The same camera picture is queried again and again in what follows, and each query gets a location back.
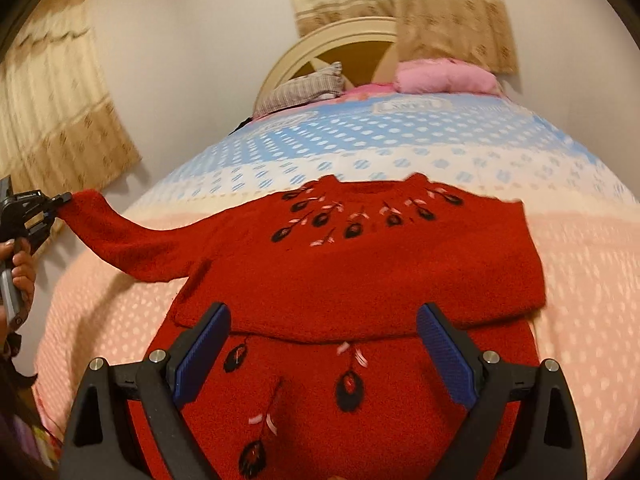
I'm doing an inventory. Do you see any red knit sweater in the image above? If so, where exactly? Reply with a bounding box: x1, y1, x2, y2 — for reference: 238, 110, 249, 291
56, 172, 547, 480

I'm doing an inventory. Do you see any pastel dotted bedsheet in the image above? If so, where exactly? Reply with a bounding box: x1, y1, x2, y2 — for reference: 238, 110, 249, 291
32, 91, 640, 480

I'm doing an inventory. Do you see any grey striped pillow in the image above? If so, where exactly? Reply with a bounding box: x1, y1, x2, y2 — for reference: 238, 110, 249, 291
256, 61, 346, 115

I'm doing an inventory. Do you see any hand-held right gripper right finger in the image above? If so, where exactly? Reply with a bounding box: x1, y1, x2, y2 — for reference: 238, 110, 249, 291
416, 302, 587, 480

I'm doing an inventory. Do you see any pink fluffy pillow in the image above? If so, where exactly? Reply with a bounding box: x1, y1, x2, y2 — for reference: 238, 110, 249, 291
392, 57, 501, 96

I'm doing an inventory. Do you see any beige patterned curtain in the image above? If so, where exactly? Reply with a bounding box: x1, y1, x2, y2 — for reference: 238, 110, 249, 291
0, 0, 143, 196
280, 0, 518, 75

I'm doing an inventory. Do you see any pink cloth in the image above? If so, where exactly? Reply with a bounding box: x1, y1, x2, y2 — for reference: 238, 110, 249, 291
344, 82, 401, 97

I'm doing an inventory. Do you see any dark printed cloth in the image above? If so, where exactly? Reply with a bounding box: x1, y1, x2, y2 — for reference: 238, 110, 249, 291
0, 355, 57, 472

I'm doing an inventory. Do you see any person's left hand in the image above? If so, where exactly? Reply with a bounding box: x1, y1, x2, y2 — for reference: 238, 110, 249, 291
0, 240, 37, 335

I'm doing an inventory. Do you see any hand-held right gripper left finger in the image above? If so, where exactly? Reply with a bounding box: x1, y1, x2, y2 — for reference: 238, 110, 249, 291
59, 302, 232, 480

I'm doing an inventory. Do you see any cream arched headboard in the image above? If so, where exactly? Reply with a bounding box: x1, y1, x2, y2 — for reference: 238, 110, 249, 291
255, 16, 401, 113

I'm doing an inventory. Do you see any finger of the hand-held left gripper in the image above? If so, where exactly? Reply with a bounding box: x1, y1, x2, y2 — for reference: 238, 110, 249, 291
30, 191, 73, 241

